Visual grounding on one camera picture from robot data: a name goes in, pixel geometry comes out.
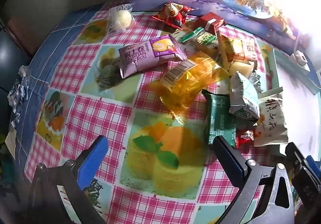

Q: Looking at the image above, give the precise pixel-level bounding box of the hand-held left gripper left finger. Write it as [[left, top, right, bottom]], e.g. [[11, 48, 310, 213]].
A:
[[26, 135, 109, 224]]

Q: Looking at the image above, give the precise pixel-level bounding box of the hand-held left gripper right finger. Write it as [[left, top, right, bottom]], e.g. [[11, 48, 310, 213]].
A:
[[212, 135, 295, 224]]

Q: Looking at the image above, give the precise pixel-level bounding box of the crumpled blue white wrapper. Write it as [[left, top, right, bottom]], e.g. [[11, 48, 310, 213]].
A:
[[7, 66, 30, 129]]

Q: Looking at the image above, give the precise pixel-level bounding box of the orange snack packet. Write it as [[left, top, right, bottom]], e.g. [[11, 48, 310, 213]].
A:
[[217, 31, 257, 69]]

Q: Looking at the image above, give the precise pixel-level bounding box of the checkered fruit print tablecloth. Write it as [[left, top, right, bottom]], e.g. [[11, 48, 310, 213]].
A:
[[10, 1, 285, 224]]

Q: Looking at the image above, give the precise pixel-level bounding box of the red snack packet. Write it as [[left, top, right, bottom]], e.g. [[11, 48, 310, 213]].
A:
[[152, 1, 195, 29]]

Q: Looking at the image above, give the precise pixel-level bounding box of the clear packet with white pastry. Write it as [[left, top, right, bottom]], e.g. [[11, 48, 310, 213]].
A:
[[107, 3, 136, 34]]

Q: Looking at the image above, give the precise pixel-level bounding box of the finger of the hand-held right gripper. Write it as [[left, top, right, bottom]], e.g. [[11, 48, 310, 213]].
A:
[[305, 155, 321, 179], [285, 142, 321, 214]]

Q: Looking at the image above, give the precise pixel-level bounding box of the red carton box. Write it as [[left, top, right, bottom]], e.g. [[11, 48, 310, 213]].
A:
[[193, 12, 226, 36]]

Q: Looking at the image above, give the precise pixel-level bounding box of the white plastic plug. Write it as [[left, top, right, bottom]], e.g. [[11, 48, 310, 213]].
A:
[[288, 51, 308, 65]]

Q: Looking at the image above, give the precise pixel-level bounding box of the purple cake roll packet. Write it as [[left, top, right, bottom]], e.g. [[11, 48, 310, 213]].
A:
[[118, 34, 188, 79]]

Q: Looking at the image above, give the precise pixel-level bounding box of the white snack packet black print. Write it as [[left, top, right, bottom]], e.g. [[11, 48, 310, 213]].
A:
[[253, 94, 289, 147]]

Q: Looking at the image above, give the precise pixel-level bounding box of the yellow transparent snack packet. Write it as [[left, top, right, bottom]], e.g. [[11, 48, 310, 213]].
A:
[[149, 51, 231, 117]]

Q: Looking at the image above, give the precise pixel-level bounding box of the white storage box teal rim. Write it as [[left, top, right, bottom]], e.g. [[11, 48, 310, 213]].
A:
[[266, 48, 321, 162]]

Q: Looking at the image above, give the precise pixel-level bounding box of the silver foil snack packet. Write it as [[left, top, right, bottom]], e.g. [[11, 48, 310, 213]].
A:
[[229, 72, 261, 120]]

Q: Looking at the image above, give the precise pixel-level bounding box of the small red candy packet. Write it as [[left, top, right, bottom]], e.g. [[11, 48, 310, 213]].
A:
[[235, 129, 256, 148]]

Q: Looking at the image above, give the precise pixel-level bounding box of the pale yellow snack packet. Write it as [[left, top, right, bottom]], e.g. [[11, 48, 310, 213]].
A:
[[227, 60, 255, 76]]

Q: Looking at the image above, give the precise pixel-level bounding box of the green white cracker packet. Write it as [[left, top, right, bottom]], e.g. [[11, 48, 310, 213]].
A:
[[179, 26, 220, 55]]

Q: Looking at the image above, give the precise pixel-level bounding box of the white paper scrap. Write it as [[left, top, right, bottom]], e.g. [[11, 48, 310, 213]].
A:
[[4, 129, 17, 160]]

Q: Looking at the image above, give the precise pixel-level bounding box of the dark green snack packet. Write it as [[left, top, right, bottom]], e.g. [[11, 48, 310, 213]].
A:
[[202, 90, 237, 148]]

